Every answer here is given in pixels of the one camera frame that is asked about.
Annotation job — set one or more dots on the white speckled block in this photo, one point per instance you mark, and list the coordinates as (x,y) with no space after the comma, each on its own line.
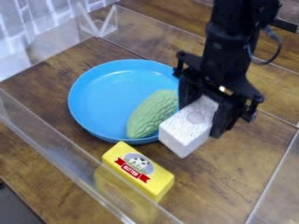
(186,130)

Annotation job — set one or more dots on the green bitter gourd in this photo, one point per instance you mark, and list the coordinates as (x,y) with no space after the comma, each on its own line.
(155,109)

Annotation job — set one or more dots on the yellow butter box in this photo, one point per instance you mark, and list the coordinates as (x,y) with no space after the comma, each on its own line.
(139,170)

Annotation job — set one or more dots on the blue round tray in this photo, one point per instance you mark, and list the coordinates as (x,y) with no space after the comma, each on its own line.
(108,91)

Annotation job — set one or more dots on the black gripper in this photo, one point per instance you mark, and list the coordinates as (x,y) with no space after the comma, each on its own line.
(218,74)

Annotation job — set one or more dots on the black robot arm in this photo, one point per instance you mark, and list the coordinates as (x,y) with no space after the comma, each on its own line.
(244,16)

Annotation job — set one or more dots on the white curtain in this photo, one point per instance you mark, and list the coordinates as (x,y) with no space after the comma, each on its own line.
(39,28)

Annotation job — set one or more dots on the clear acrylic enclosure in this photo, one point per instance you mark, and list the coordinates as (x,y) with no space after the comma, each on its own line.
(238,180)

